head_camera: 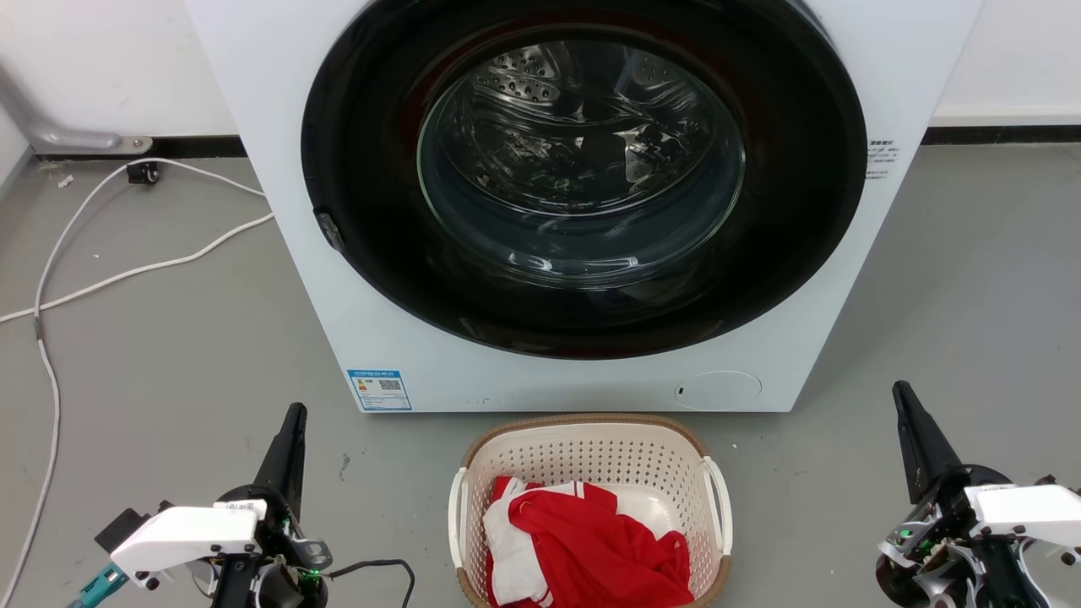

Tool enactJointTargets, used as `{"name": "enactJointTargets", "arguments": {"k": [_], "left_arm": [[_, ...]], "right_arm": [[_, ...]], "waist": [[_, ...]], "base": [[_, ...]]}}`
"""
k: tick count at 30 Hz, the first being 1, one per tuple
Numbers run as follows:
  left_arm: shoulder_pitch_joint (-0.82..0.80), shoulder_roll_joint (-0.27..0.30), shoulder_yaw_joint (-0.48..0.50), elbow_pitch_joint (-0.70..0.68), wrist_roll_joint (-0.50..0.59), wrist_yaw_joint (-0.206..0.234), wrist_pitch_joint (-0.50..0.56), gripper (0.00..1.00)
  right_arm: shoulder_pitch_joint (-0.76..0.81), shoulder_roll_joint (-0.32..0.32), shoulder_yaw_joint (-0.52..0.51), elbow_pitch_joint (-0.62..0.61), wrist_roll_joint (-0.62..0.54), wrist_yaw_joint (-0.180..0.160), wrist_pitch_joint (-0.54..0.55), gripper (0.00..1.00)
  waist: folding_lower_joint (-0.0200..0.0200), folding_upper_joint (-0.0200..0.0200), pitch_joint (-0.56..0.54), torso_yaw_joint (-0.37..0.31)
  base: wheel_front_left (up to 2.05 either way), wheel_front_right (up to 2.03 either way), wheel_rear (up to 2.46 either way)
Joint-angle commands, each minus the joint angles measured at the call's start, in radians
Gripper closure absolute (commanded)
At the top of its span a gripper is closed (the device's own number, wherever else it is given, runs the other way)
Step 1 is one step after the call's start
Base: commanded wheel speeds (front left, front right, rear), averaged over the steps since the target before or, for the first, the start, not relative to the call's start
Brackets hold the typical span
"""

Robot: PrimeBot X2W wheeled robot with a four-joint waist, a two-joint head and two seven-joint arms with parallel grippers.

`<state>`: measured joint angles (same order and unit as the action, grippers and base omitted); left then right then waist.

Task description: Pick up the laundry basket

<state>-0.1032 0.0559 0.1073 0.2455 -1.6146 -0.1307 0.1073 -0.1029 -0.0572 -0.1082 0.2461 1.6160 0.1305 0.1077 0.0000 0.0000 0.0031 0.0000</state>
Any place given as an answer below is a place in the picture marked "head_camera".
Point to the round white filter cover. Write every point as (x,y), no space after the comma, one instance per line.
(718,391)

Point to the red and white garment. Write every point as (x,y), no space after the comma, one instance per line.
(591,549)

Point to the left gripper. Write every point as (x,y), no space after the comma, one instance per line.
(279,553)

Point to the white perforated laundry basket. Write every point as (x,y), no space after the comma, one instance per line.
(591,452)

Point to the white front-load washing machine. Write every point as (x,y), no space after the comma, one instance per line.
(540,384)

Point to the grey metal pipe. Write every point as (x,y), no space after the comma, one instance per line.
(51,131)

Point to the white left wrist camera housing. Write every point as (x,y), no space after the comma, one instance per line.
(181,536)

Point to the small black floor clip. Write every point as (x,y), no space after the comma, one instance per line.
(143,172)

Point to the black round washer door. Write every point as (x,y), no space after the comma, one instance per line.
(785,253)

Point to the teal connector piece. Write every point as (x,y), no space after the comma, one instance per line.
(100,585)

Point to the small black text label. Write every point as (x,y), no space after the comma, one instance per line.
(880,159)

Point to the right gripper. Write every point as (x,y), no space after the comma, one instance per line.
(937,540)

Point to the blue energy label sticker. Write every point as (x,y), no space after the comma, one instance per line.
(379,389)

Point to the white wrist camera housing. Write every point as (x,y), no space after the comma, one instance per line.
(181,536)
(1026,511)

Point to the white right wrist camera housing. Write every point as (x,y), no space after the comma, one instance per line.
(1026,511)

